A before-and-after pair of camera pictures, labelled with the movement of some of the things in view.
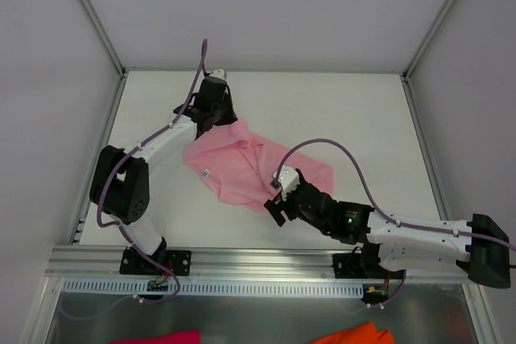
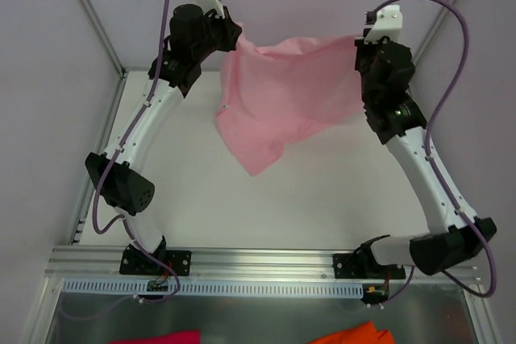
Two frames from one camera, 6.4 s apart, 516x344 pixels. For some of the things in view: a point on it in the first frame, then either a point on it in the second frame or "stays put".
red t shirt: [189, 337] stays put
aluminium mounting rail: [226, 263] stays put
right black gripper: [285, 207] to [364, 58]
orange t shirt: [364, 333] stays put
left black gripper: [222, 114] to [229, 32]
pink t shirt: [243, 167] to [282, 90]
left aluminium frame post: [91, 14] stays put
